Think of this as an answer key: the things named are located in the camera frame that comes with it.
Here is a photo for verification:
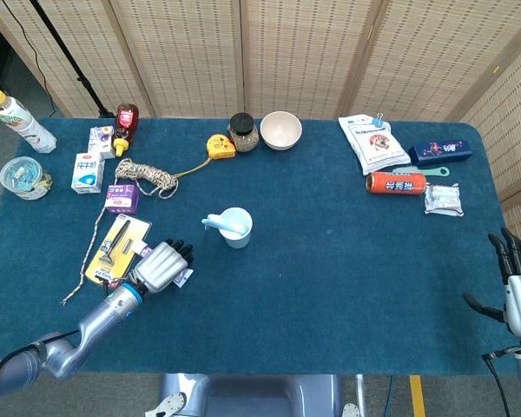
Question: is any blue-grey robot torso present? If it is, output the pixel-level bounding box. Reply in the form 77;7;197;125
145;373;361;417

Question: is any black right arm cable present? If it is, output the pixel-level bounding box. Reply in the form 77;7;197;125
481;350;511;417

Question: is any purple white toothpaste tube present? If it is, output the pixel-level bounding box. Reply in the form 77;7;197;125
132;240;195;288

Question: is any dark blue long box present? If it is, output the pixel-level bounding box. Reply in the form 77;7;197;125
407;138;473;167

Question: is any white purple milk carton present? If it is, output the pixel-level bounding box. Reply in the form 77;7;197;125
87;125;116;160

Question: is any beige bowl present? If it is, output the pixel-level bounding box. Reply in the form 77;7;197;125
260;110;304;151

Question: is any teal scrub brush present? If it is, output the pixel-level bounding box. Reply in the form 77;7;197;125
392;165;451;178

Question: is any braided multicolour rope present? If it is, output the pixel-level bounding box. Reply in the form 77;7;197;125
61;157;180;306

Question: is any white blue milk carton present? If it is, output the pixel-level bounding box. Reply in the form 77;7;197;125
70;151;106;195

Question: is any thin black background cable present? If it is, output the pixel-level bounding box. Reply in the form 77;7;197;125
0;0;56;118

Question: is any white snack bag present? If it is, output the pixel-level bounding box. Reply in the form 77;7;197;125
338;113;412;175

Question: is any light blue toothbrush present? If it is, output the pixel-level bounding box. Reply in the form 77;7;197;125
201;214;249;238

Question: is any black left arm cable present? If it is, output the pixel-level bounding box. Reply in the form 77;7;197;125
0;329;79;403

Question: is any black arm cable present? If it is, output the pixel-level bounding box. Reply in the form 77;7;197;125
481;350;511;417
0;329;79;403

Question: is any silver table leg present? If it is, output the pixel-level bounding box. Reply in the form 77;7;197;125
354;374;368;417

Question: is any orange drink can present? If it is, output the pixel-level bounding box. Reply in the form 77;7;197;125
365;170;427;196

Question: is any red honey bottle yellow cap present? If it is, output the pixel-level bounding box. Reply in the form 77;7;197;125
113;103;140;158

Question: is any yellow tape measure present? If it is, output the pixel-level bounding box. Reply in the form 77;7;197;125
173;133;237;179

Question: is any clear tub of clips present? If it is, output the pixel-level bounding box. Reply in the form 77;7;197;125
0;156;53;202

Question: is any glass jar with black lid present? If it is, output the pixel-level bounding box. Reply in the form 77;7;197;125
227;112;261;153

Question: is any white drink bottle yellow cap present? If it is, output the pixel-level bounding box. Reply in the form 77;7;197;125
0;87;58;155

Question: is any small purple box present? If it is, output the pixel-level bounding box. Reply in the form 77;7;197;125
104;183;141;215

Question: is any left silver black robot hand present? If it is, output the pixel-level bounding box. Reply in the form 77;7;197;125
132;237;195;293

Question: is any blue tablecloth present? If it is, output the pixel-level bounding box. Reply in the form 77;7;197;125
0;117;521;377

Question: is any white cup with handle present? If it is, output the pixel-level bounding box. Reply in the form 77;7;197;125
205;207;254;249

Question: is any small white wrapped packet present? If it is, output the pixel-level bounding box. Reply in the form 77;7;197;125
424;182;465;217

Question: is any razor in yellow blister pack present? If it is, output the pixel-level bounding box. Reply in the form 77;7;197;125
84;213;152;290

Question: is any black tripod stand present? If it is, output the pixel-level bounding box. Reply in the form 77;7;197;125
28;0;116;119

